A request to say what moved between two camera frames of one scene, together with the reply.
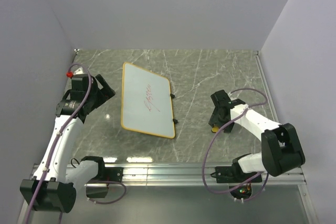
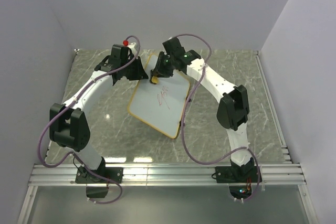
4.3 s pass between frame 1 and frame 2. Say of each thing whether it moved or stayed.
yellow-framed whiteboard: moved
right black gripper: moved
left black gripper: moved
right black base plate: stayed
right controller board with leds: stayed
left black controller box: stayed
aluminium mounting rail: stayed
